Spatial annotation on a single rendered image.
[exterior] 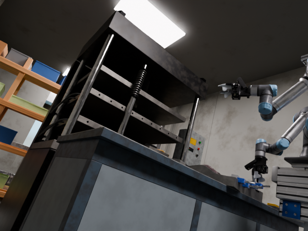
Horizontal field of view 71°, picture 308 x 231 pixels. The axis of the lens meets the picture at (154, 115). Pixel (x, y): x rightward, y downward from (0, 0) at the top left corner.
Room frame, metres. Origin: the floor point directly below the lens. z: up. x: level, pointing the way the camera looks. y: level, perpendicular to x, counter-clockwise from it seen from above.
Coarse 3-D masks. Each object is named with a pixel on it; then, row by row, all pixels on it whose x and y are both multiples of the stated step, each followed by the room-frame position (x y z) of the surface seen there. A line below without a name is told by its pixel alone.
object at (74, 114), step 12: (108, 36) 1.55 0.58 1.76; (108, 48) 1.56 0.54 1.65; (84, 60) 2.12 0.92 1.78; (96, 60) 1.55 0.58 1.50; (96, 72) 1.56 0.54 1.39; (72, 84) 2.12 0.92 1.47; (84, 96) 1.55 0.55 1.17; (60, 108) 2.12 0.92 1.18; (192, 108) 2.19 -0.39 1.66; (72, 120) 1.55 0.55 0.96; (192, 120) 2.17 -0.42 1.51; (48, 132) 2.12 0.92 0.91
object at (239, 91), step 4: (236, 84) 1.25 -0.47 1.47; (232, 88) 1.26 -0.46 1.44; (236, 88) 1.25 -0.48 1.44; (240, 88) 1.24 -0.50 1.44; (244, 88) 1.23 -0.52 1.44; (248, 88) 1.20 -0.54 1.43; (232, 92) 1.25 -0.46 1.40; (236, 92) 1.24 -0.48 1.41; (240, 92) 1.24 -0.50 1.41; (244, 92) 1.22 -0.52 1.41; (248, 92) 1.21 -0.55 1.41; (232, 96) 1.28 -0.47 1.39; (236, 96) 1.27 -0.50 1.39; (240, 96) 1.25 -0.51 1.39; (244, 96) 1.23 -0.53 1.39; (248, 96) 1.23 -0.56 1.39
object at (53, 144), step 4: (48, 140) 1.64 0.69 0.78; (52, 140) 1.52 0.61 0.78; (56, 140) 1.50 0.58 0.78; (36, 144) 2.01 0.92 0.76; (40, 144) 1.83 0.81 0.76; (44, 144) 1.69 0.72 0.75; (48, 144) 1.58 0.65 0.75; (52, 144) 1.49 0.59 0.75; (56, 144) 1.50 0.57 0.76; (32, 148) 2.11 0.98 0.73; (36, 148) 1.95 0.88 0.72; (40, 148) 1.82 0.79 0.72; (44, 148) 1.70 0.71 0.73; (52, 148) 1.52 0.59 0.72; (56, 148) 1.51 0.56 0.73
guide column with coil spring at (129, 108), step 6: (144, 66) 1.79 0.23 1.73; (144, 72) 1.79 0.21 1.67; (138, 78) 1.79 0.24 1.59; (138, 84) 1.79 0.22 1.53; (132, 96) 1.79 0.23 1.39; (132, 102) 1.79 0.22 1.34; (126, 108) 1.79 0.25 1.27; (132, 108) 1.81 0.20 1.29; (126, 114) 1.79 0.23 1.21; (126, 120) 1.79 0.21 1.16; (120, 126) 1.79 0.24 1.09; (120, 132) 1.79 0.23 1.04
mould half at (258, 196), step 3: (246, 189) 1.50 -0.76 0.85; (249, 189) 1.53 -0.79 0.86; (252, 189) 1.54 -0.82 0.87; (255, 189) 1.57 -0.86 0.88; (246, 192) 1.51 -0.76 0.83; (249, 192) 1.53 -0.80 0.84; (252, 192) 1.55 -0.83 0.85; (255, 192) 1.57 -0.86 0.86; (258, 192) 1.59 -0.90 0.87; (261, 192) 1.61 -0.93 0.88; (249, 195) 1.53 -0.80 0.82; (252, 195) 1.55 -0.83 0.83; (255, 195) 1.57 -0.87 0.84; (258, 195) 1.60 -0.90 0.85; (261, 195) 1.62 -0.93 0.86; (255, 198) 1.57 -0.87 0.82; (258, 198) 1.60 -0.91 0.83; (261, 198) 1.62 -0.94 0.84; (261, 201) 1.62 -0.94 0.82
